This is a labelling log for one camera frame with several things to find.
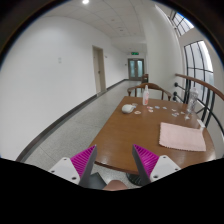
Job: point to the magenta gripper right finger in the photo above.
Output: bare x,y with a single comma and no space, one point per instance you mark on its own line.
152,167

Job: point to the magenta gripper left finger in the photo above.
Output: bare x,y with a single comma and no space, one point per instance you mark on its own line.
76,169

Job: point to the pink towel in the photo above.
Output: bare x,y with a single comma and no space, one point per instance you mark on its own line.
181,138

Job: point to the black table base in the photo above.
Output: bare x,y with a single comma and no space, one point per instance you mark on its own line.
134,179

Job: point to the brown wooden table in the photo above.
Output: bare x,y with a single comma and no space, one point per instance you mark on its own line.
115,140

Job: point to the white round pouch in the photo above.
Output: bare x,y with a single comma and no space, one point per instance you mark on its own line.
127,108

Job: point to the white spray bottle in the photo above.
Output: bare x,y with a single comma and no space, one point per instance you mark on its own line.
145,95

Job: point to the wooden armchair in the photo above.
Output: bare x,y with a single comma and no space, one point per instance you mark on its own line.
151,86

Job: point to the wooden handrail with black railing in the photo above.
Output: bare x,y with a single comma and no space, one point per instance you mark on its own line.
207,97

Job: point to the glass double door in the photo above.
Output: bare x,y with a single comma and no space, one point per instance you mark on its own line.
136,69

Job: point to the arched window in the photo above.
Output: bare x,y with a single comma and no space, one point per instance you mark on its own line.
198,62

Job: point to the beige door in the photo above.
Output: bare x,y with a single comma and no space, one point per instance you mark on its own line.
99,71

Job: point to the green exit sign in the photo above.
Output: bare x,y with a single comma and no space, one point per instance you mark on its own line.
134,53

